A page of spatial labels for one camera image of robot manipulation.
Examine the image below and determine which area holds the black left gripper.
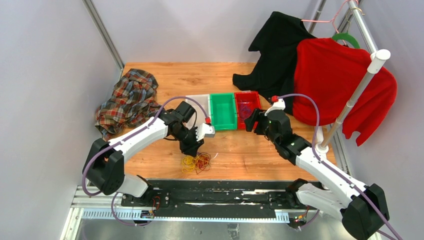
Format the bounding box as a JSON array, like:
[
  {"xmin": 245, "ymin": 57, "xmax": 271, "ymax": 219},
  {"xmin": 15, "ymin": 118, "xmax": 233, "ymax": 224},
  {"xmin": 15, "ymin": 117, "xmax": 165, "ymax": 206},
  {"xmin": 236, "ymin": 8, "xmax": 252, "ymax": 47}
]
[{"xmin": 172, "ymin": 126, "xmax": 205, "ymax": 158}]

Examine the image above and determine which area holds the white plastic bin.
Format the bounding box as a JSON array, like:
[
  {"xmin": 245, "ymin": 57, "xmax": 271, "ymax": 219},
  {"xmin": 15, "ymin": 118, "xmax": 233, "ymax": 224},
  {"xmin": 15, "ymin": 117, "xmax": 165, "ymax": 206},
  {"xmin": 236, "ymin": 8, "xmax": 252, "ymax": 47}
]
[{"xmin": 185, "ymin": 94, "xmax": 211, "ymax": 129}]

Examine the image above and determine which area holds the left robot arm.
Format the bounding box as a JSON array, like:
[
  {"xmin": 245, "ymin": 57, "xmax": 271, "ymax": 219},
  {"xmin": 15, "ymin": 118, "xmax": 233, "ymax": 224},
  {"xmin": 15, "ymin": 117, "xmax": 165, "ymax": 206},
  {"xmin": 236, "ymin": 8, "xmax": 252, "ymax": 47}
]
[{"xmin": 82, "ymin": 101, "xmax": 215, "ymax": 207}]

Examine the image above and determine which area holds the pink wire hanger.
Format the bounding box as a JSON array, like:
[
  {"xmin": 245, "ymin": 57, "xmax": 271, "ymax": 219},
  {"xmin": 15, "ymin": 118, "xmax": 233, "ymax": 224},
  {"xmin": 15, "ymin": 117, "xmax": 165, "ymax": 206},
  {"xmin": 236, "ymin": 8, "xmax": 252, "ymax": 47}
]
[{"xmin": 301, "ymin": 0, "xmax": 365, "ymax": 33}]

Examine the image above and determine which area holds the green clothes hanger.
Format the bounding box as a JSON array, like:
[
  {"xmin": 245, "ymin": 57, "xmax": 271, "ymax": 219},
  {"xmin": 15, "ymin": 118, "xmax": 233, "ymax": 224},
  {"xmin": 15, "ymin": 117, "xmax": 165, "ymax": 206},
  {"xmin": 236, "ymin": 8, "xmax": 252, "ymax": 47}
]
[{"xmin": 331, "ymin": 32, "xmax": 361, "ymax": 49}]

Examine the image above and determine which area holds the purple wire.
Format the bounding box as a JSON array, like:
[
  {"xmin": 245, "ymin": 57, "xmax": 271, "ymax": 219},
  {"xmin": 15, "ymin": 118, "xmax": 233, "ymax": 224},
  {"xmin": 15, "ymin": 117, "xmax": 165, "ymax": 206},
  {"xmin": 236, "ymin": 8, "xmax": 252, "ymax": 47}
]
[{"xmin": 239, "ymin": 101, "xmax": 254, "ymax": 121}]

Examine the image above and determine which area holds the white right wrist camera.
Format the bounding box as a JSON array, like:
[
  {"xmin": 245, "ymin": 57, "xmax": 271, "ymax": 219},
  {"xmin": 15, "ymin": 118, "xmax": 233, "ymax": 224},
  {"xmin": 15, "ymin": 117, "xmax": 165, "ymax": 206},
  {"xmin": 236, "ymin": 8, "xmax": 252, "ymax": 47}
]
[{"xmin": 264, "ymin": 97, "xmax": 286, "ymax": 116}]

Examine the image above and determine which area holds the green plastic bin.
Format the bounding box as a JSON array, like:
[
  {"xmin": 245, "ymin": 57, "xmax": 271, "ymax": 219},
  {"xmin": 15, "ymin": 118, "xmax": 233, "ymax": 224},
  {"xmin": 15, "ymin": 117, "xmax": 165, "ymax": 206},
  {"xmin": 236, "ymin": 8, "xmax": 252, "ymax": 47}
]
[{"xmin": 210, "ymin": 92, "xmax": 238, "ymax": 131}]

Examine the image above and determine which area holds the wire pile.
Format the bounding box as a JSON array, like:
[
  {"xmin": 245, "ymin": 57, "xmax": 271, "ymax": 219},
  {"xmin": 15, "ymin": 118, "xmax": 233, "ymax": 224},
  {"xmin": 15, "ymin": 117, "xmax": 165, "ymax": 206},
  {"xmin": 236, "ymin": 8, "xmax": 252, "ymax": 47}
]
[{"xmin": 180, "ymin": 151, "xmax": 212, "ymax": 175}]

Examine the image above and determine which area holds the red plastic bin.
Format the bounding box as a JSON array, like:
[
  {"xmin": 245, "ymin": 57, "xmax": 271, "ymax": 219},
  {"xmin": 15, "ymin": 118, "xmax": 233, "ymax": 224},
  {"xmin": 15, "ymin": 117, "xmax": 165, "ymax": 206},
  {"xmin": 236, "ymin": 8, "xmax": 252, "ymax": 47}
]
[{"xmin": 234, "ymin": 91, "xmax": 262, "ymax": 130}]

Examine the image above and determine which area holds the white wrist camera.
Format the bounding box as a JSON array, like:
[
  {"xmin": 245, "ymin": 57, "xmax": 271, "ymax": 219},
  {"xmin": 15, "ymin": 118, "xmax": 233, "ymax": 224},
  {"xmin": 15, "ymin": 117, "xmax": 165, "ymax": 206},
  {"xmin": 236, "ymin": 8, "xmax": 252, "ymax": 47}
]
[
  {"xmin": 195, "ymin": 123, "xmax": 216, "ymax": 141},
  {"xmin": 264, "ymin": 97, "xmax": 286, "ymax": 116}
]

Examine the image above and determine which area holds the plaid flannel shirt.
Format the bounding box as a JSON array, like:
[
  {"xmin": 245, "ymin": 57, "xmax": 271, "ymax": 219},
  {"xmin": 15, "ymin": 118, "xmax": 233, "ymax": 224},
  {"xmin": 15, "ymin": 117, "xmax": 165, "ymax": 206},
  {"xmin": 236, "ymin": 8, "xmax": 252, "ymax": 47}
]
[{"xmin": 94, "ymin": 68, "xmax": 161, "ymax": 140}]

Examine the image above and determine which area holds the red sweater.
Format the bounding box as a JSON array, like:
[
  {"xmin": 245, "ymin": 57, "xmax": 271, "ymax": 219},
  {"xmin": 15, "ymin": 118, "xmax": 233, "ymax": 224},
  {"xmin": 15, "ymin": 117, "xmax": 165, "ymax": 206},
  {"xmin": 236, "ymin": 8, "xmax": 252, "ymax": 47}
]
[{"xmin": 294, "ymin": 38, "xmax": 397, "ymax": 146}]

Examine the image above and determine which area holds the white clothes rack pole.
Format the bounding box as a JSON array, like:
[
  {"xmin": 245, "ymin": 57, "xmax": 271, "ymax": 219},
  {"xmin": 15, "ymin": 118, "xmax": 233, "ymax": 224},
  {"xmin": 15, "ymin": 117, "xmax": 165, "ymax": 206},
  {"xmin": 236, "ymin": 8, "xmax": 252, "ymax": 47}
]
[{"xmin": 315, "ymin": 49, "xmax": 391, "ymax": 151}]

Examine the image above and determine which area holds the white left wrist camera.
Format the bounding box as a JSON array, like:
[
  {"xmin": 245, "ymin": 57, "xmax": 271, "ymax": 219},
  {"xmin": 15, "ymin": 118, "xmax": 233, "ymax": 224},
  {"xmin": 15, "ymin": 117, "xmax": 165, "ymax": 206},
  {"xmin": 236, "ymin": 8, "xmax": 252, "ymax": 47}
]
[{"xmin": 195, "ymin": 123, "xmax": 216, "ymax": 141}]

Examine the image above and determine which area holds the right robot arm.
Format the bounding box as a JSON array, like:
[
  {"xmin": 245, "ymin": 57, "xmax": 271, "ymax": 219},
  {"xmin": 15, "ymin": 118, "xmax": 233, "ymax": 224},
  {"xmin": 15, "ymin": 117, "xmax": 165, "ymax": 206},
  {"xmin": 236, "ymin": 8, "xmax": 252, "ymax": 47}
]
[{"xmin": 244, "ymin": 108, "xmax": 390, "ymax": 240}]

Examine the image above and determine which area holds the black shirt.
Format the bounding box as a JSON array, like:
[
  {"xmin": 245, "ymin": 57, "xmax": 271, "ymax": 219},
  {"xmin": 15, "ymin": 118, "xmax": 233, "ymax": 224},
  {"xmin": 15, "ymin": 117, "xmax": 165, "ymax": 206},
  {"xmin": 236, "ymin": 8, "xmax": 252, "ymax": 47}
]
[{"xmin": 232, "ymin": 11, "xmax": 315, "ymax": 100}]

